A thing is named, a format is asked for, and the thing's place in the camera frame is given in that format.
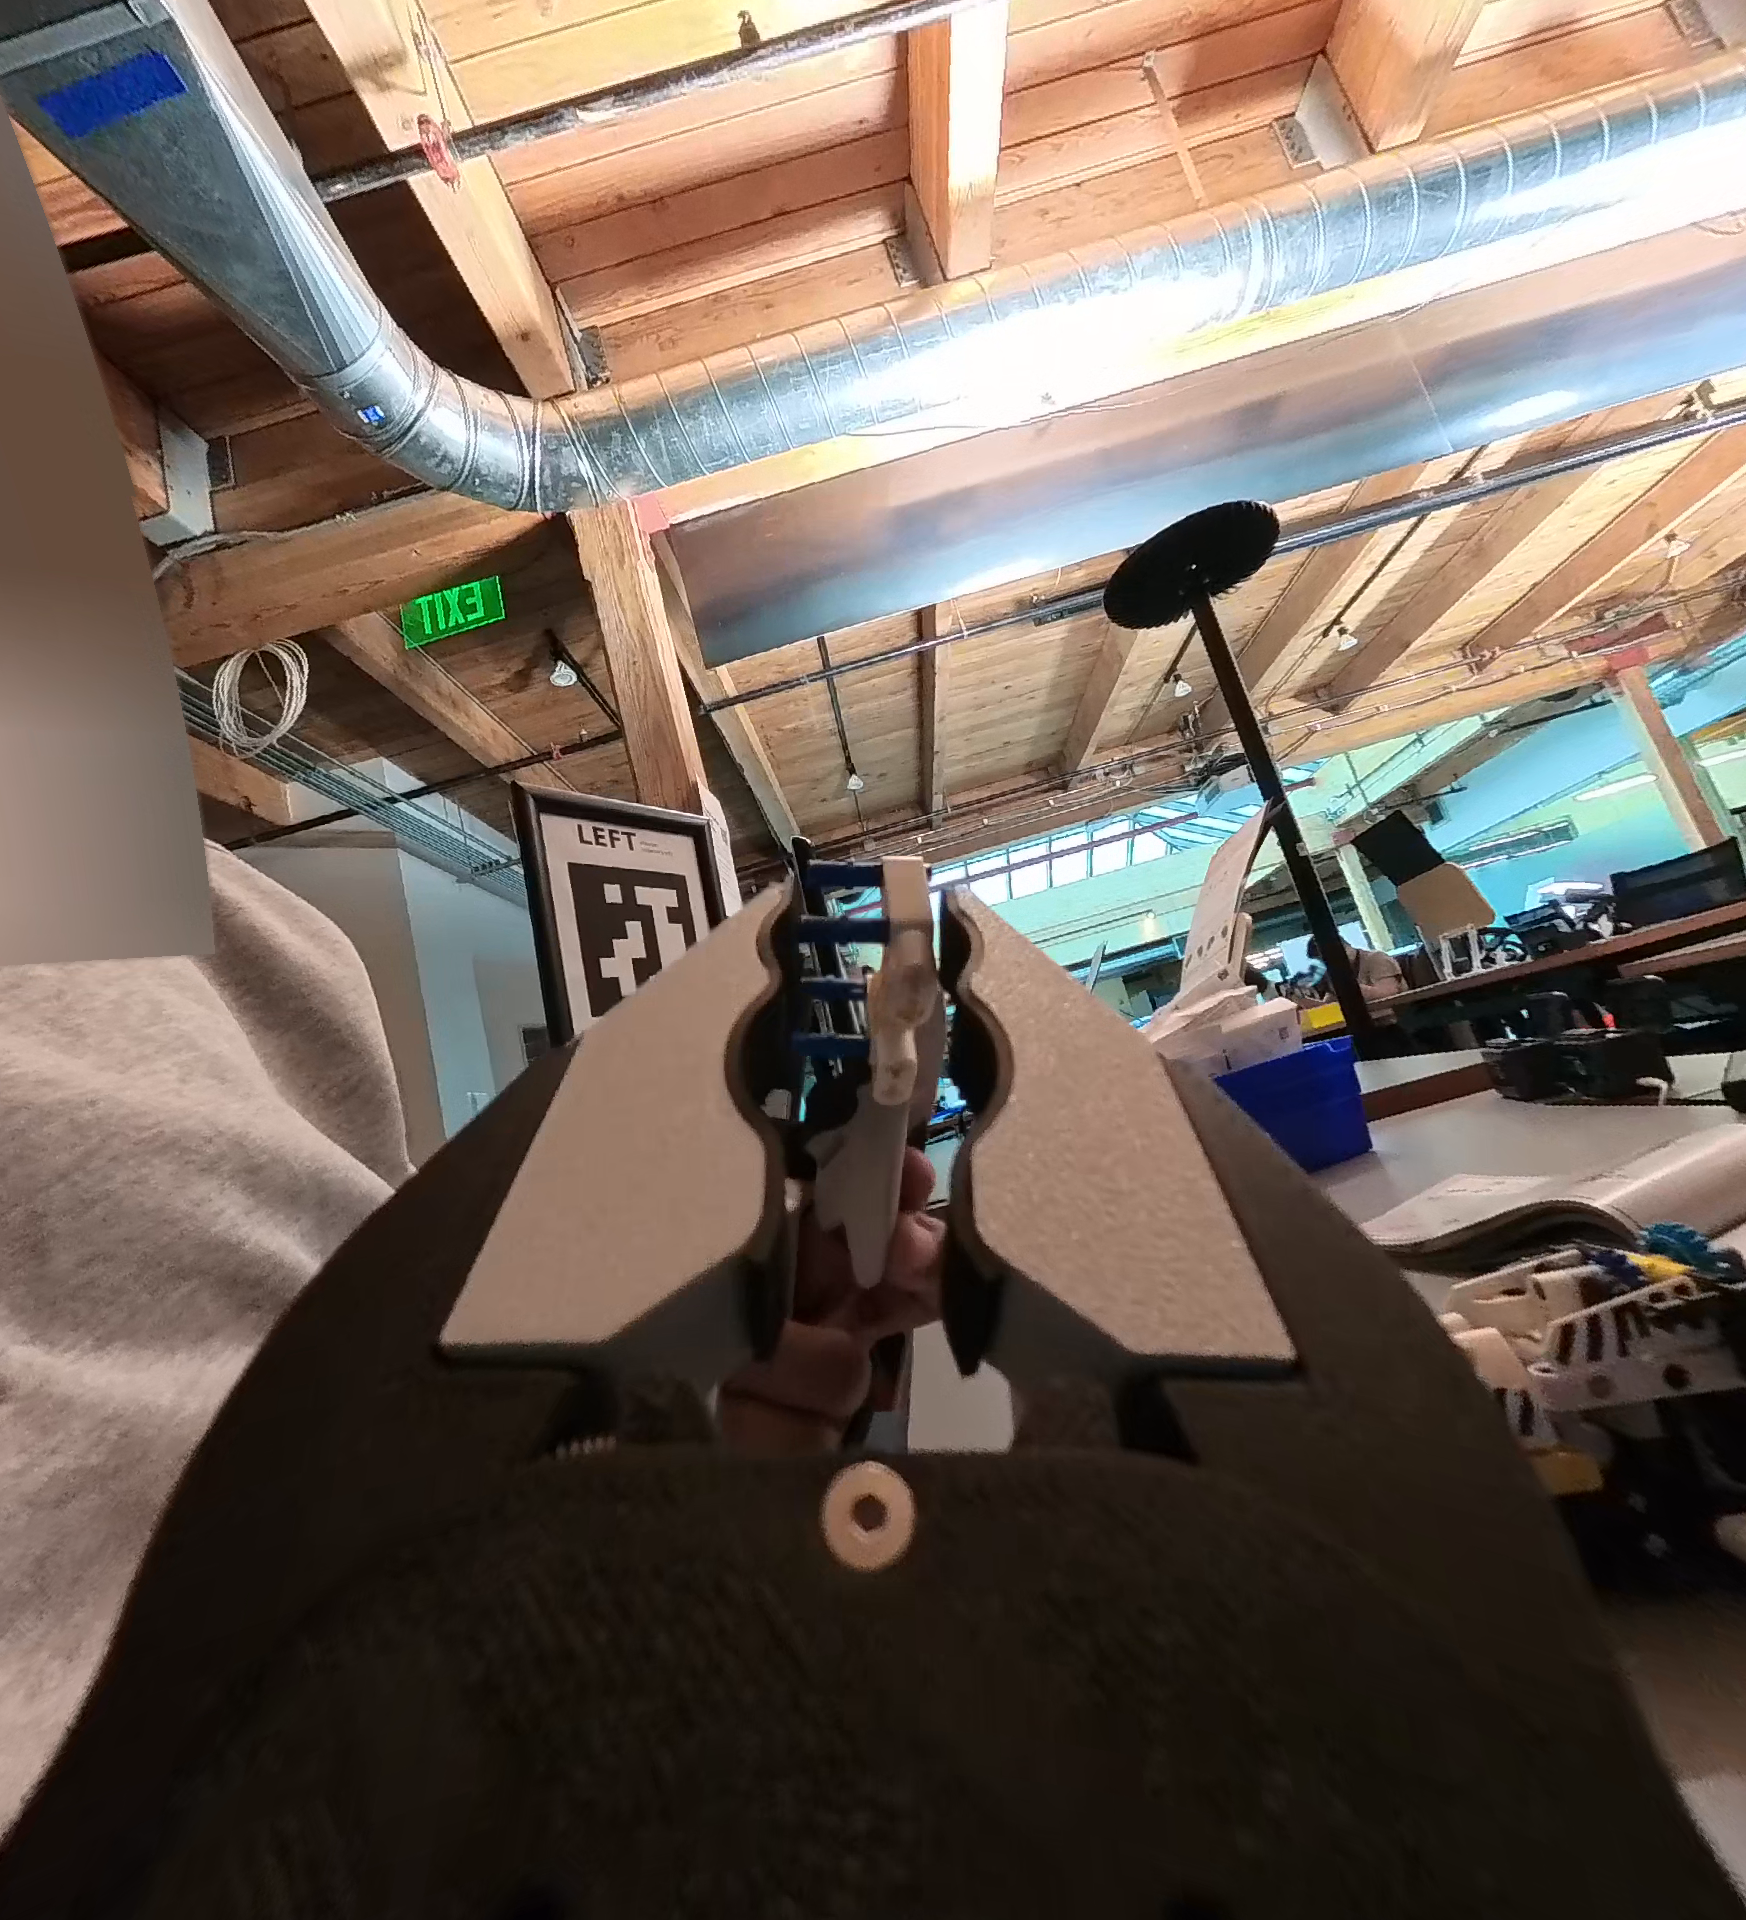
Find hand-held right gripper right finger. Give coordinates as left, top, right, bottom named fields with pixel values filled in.
left=936, top=885, right=1296, bottom=1381

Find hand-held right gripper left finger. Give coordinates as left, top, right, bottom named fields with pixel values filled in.
left=438, top=882, right=802, bottom=1396

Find white yellow blue lego assembly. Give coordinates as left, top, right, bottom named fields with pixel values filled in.
left=774, top=855, right=953, bottom=1111

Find zebra striped lego helicopter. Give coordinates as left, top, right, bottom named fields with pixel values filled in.
left=1434, top=1222, right=1746, bottom=1614

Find person's left hand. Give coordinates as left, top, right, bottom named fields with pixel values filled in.
left=722, top=1147, right=953, bottom=1450

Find blue plastic bin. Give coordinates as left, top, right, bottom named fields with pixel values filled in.
left=1210, top=1034, right=1377, bottom=1174

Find framed marker sign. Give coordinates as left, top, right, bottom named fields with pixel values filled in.
left=510, top=780, right=735, bottom=1047

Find leaning instruction card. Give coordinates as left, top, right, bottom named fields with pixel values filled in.
left=1184, top=793, right=1295, bottom=999

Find skylight windows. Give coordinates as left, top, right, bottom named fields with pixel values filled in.
left=964, top=809, right=1264, bottom=904

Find black and beige panel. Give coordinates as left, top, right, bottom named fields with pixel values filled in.
left=1389, top=809, right=1497, bottom=946

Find black device box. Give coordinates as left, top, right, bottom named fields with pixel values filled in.
left=1479, top=1027, right=1678, bottom=1104

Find white instruction booklet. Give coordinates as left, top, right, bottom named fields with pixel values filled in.
left=1359, top=1121, right=1746, bottom=1277

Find person in grey hoodie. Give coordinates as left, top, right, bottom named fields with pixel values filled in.
left=0, top=840, right=415, bottom=1920

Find long wooden desk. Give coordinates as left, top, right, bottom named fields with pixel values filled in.
left=1389, top=876, right=1746, bottom=1021

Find green exit sign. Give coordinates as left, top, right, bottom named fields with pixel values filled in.
left=400, top=574, right=506, bottom=648

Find black pole with toothed disc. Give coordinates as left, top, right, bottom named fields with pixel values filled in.
left=1102, top=499, right=1377, bottom=1039

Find black computer monitor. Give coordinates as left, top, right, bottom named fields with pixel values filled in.
left=1606, top=840, right=1746, bottom=933

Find white cable coil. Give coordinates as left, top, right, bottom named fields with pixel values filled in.
left=209, top=637, right=312, bottom=760

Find flat metal air duct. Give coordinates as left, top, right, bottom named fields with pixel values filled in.
left=655, top=338, right=1746, bottom=670

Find round metal ventilation duct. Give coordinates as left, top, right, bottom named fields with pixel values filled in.
left=0, top=0, right=1746, bottom=518

